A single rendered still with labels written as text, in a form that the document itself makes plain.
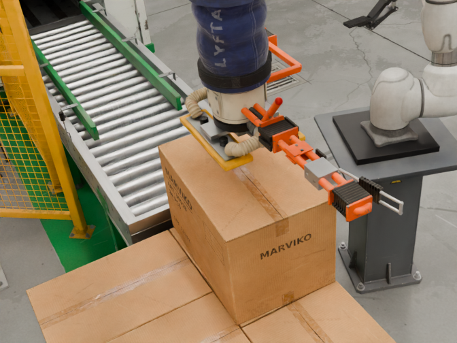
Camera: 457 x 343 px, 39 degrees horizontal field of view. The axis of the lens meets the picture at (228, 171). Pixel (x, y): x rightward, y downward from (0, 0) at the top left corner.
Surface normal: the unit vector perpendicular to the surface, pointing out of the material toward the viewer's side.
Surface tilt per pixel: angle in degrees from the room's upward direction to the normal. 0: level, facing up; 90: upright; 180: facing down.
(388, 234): 90
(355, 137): 1
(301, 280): 90
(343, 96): 0
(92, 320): 0
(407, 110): 90
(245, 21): 72
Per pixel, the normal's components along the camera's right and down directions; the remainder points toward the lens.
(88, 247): -0.09, -0.79
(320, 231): 0.43, 0.51
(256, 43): 0.67, 0.14
